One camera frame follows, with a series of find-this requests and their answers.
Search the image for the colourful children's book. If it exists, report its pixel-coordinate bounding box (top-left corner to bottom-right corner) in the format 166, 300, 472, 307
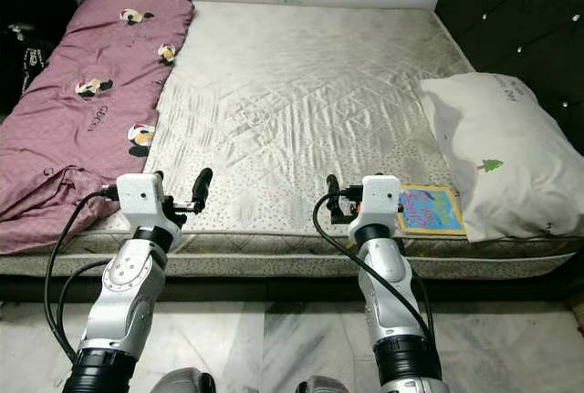
398, 183, 466, 236

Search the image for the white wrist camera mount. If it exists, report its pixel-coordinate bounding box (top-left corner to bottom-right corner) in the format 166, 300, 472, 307
117, 172, 174, 230
361, 174, 402, 227

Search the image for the white pillow with green tree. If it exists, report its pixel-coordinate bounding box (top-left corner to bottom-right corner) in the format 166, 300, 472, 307
420, 72, 584, 243

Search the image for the white quilted mattress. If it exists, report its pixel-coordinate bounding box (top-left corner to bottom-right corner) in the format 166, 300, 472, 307
0, 1, 584, 277

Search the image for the black tufted headboard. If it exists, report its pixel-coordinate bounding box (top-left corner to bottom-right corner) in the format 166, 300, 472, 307
433, 0, 584, 134

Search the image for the black bag with white print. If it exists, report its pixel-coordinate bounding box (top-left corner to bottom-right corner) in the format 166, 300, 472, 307
5, 19, 60, 102

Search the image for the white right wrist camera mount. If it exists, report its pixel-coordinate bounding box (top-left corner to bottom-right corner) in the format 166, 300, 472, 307
361, 174, 402, 227

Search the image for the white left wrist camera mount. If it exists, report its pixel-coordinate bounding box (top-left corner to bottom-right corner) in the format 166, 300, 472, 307
117, 172, 174, 230

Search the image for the purple blanket with duck print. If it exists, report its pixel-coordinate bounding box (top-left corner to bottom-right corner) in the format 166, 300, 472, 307
0, 0, 195, 255

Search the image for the grey left robot leg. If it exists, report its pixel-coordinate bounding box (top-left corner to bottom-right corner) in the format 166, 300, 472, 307
151, 367, 218, 393

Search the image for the grey right robot leg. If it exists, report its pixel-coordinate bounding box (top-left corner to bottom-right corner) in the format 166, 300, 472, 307
297, 375, 352, 393

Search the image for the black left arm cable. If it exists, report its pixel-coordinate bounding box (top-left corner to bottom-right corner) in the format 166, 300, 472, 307
43, 185, 120, 362
57, 259, 115, 339

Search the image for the grey robot leg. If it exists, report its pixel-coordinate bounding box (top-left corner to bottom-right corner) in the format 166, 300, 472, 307
151, 367, 218, 393
297, 375, 352, 393

